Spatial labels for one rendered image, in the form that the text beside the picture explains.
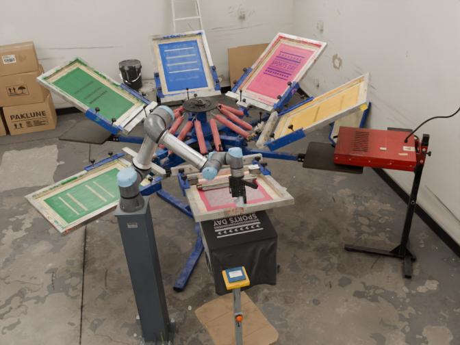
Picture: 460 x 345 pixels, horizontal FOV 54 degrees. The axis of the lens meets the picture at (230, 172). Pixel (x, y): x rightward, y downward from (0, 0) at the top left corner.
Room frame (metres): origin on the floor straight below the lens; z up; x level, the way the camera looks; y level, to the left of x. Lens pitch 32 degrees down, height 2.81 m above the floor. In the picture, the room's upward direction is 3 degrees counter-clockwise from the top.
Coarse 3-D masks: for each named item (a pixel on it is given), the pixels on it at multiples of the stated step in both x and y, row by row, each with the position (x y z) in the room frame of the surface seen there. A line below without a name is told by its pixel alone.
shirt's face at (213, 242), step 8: (264, 216) 2.38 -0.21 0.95; (208, 224) 2.33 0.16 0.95; (264, 224) 2.30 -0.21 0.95; (208, 232) 2.25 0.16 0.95; (248, 232) 2.23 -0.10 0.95; (256, 232) 2.22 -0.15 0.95; (264, 232) 2.22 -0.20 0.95; (272, 232) 2.21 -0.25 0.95; (208, 240) 2.17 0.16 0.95; (216, 240) 2.16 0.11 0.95; (224, 240) 2.16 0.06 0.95; (232, 240) 2.16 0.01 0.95; (240, 240) 2.15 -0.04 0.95; (248, 240) 2.15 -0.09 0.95
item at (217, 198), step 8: (200, 192) 2.46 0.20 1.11; (208, 192) 2.45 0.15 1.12; (216, 192) 2.43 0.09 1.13; (224, 192) 2.42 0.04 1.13; (208, 200) 2.31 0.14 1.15; (216, 200) 2.30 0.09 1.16; (224, 200) 2.29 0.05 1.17; (232, 200) 2.27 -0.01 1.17; (208, 208) 2.18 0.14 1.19; (216, 208) 2.17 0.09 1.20; (224, 208) 2.16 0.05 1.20
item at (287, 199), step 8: (200, 176) 2.75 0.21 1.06; (216, 176) 2.76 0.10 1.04; (264, 176) 2.57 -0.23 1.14; (272, 184) 2.40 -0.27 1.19; (280, 192) 2.25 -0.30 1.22; (192, 200) 2.26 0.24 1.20; (272, 200) 2.13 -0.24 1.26; (280, 200) 2.12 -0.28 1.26; (288, 200) 2.12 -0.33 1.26; (192, 208) 2.13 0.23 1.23; (232, 208) 2.07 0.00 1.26; (240, 208) 2.06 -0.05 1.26; (248, 208) 2.07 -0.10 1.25; (256, 208) 2.08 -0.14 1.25; (264, 208) 2.09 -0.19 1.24; (200, 216) 2.01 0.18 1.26; (208, 216) 2.02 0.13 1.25; (216, 216) 2.03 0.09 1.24; (224, 216) 2.04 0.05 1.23
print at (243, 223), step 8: (232, 216) 2.40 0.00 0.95; (240, 216) 2.39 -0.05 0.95; (248, 216) 2.39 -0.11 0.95; (256, 216) 2.38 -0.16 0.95; (216, 224) 2.33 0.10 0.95; (224, 224) 2.32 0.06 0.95; (232, 224) 2.32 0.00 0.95; (240, 224) 2.31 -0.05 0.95; (248, 224) 2.31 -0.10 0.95; (256, 224) 2.30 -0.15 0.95; (216, 232) 2.24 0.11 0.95; (224, 232) 2.24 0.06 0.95; (232, 232) 2.23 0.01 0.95; (240, 232) 2.23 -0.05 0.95
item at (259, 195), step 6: (246, 174) 2.74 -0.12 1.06; (228, 186) 2.53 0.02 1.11; (246, 186) 2.49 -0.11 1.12; (258, 186) 2.47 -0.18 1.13; (246, 192) 2.38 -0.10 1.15; (252, 192) 2.37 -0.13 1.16; (258, 192) 2.36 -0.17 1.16; (264, 192) 2.35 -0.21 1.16; (246, 198) 2.28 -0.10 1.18; (252, 198) 2.27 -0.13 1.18; (258, 198) 2.26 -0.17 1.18; (264, 198) 2.26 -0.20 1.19; (270, 198) 2.25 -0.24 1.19; (246, 204) 2.19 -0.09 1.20
